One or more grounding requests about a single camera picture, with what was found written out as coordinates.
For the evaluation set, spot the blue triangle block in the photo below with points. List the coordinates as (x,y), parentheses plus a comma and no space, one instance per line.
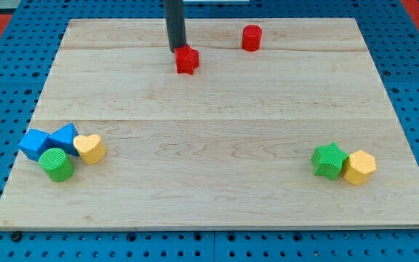
(63,138)

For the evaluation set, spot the yellow heart block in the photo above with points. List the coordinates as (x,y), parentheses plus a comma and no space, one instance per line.
(90,148)

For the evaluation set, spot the yellow hexagon block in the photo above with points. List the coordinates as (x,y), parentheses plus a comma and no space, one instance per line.
(359,167)

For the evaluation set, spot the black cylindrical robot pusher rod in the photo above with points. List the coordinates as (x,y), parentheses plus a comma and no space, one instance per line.
(175,22)

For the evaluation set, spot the red star block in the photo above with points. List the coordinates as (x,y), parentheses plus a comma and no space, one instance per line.
(186,59)

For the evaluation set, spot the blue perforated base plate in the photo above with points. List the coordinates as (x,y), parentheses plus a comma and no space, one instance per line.
(28,47)

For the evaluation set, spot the light wooden board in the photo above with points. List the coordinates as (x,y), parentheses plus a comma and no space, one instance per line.
(226,149)

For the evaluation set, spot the green star block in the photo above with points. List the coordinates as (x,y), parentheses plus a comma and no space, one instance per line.
(328,160)

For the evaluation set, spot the red cylinder block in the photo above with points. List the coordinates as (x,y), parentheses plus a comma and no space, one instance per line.
(251,38)

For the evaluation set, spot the blue cube block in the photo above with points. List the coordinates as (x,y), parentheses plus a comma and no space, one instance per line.
(34,143)

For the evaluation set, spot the green cylinder block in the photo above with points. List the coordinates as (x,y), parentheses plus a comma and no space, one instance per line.
(56,164)

